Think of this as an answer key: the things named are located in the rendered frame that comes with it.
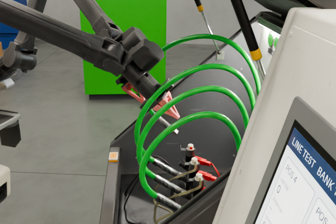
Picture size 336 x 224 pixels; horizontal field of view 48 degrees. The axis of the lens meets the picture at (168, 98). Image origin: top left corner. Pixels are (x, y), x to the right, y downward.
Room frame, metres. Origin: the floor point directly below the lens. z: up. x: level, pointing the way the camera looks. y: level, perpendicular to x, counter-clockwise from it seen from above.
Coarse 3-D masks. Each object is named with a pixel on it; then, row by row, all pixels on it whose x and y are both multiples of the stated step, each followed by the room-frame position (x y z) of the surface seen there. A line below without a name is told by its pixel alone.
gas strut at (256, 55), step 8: (232, 0) 0.66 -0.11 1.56; (240, 0) 0.66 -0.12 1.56; (240, 8) 0.66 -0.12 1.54; (240, 16) 0.66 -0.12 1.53; (240, 24) 0.66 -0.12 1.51; (248, 24) 0.66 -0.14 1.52; (248, 32) 0.66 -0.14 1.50; (248, 40) 0.66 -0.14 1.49; (248, 48) 0.67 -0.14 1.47; (256, 48) 0.66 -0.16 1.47; (256, 56) 0.66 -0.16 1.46; (264, 72) 0.67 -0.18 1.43
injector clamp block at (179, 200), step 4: (172, 176) 1.02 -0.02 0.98; (172, 180) 1.00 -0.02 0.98; (176, 180) 1.00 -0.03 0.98; (180, 180) 1.00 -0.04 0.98; (176, 184) 0.98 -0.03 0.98; (180, 184) 0.98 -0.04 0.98; (184, 184) 0.98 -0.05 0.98; (204, 184) 0.98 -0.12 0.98; (184, 188) 0.96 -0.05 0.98; (172, 192) 0.97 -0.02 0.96; (180, 196) 0.92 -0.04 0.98; (176, 200) 0.90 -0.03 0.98; (180, 200) 0.90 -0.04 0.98; (184, 200) 0.90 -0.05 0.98; (180, 204) 0.88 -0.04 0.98
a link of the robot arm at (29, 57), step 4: (24, 52) 1.44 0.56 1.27; (28, 52) 1.46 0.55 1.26; (24, 56) 1.42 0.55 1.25; (28, 56) 1.44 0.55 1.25; (32, 56) 1.46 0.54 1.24; (24, 60) 1.42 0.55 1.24; (28, 60) 1.43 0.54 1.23; (32, 60) 1.45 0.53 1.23; (20, 64) 1.41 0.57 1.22; (24, 64) 1.42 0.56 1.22; (28, 64) 1.44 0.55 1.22; (16, 68) 1.42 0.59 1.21; (20, 68) 1.43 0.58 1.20; (24, 68) 1.44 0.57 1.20; (28, 68) 1.45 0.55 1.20
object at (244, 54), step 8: (176, 40) 1.08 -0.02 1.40; (184, 40) 1.07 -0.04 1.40; (224, 40) 1.03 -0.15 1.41; (168, 48) 1.09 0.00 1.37; (240, 48) 1.02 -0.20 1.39; (248, 56) 1.02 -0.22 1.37; (248, 64) 1.01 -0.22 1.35; (256, 72) 1.01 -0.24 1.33; (256, 80) 1.00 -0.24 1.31; (256, 88) 1.00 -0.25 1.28; (152, 112) 1.10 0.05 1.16
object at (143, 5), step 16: (96, 0) 4.21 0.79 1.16; (112, 0) 4.23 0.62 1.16; (128, 0) 4.25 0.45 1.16; (144, 0) 4.26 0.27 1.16; (160, 0) 4.28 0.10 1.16; (80, 16) 4.20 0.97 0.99; (112, 16) 4.23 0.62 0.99; (128, 16) 4.25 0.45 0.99; (144, 16) 4.26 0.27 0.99; (160, 16) 4.28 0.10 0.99; (144, 32) 4.26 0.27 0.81; (160, 32) 4.28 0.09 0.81; (160, 64) 4.28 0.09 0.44; (96, 80) 4.21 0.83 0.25; (112, 80) 4.23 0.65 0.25; (160, 80) 4.28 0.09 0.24; (96, 96) 4.25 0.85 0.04; (112, 96) 4.27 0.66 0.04; (128, 96) 4.28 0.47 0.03
